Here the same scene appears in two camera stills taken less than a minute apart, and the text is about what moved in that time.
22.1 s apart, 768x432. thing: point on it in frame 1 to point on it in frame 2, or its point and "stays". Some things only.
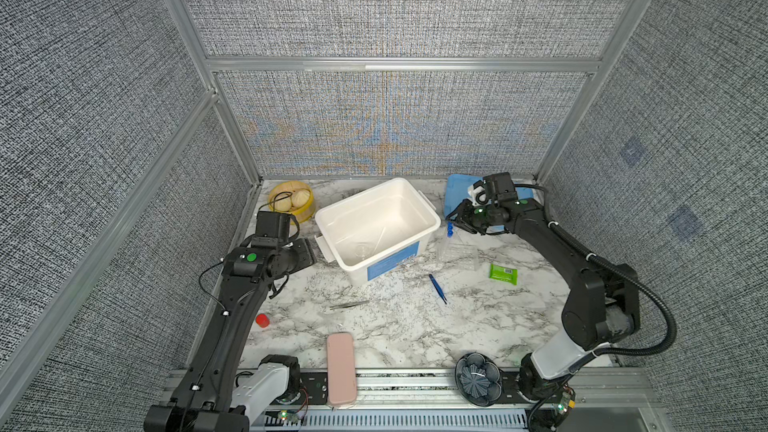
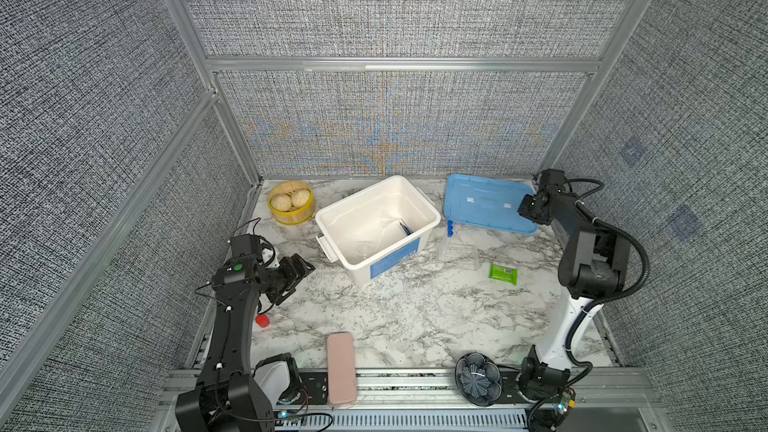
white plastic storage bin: [377, 231] stays
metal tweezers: [348, 305] to [405, 228]
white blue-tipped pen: [376, 246] stays
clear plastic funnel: [362, 250] stays
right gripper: [462, 217] to [523, 209]
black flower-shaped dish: [478, 379] stays
